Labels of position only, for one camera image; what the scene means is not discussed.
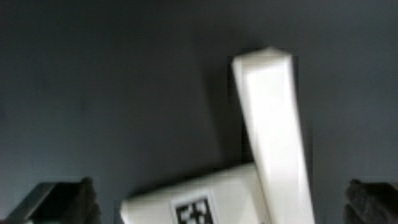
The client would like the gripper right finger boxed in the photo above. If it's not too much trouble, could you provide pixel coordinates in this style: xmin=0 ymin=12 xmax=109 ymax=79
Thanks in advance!
xmin=343 ymin=179 xmax=398 ymax=224

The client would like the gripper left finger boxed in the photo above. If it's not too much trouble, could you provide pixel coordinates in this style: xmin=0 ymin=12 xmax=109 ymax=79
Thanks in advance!
xmin=2 ymin=177 xmax=102 ymax=224

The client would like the white lamp base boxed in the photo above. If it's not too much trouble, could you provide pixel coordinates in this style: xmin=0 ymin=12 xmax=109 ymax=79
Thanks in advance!
xmin=121 ymin=48 xmax=317 ymax=224

